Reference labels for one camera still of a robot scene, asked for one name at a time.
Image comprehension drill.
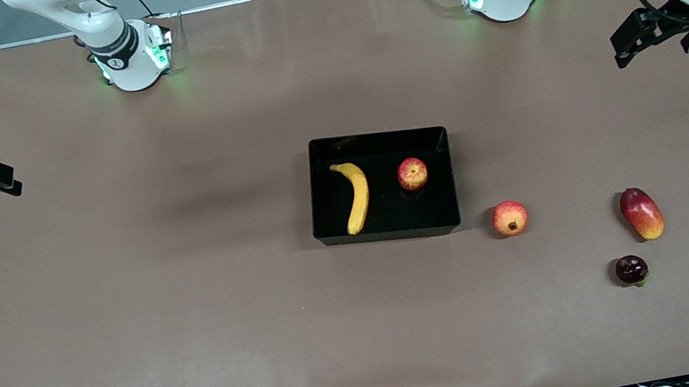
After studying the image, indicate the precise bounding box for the red yellow apple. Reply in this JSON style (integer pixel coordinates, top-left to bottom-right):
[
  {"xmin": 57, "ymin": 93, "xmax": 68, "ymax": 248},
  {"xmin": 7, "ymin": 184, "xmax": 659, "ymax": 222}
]
[{"xmin": 394, "ymin": 154, "xmax": 431, "ymax": 194}]

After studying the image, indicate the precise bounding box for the black rectangular plastic box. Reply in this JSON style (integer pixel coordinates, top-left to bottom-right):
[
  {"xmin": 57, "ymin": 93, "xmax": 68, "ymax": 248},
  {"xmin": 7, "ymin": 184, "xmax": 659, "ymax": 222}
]
[{"xmin": 297, "ymin": 116, "xmax": 465, "ymax": 258}]

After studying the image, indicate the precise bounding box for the yellow banana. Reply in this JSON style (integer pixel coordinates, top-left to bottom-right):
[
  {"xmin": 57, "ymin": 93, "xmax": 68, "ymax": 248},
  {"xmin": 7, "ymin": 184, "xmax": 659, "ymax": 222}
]
[{"xmin": 329, "ymin": 158, "xmax": 377, "ymax": 238}]

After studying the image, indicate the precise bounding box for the red yellow mango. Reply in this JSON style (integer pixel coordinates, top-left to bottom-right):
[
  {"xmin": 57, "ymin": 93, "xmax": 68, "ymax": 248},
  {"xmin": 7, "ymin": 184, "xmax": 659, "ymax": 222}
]
[{"xmin": 618, "ymin": 183, "xmax": 667, "ymax": 245}]

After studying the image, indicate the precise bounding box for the red yellow pomegranate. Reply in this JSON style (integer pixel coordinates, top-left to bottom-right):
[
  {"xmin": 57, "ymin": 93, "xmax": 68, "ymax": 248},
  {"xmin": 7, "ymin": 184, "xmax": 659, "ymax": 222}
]
[{"xmin": 490, "ymin": 197, "xmax": 531, "ymax": 240}]

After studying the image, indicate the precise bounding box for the dark purple mangosteen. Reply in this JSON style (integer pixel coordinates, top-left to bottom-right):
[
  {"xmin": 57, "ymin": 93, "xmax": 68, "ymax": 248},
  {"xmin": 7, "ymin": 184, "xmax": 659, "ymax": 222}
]
[{"xmin": 613, "ymin": 252, "xmax": 652, "ymax": 291}]

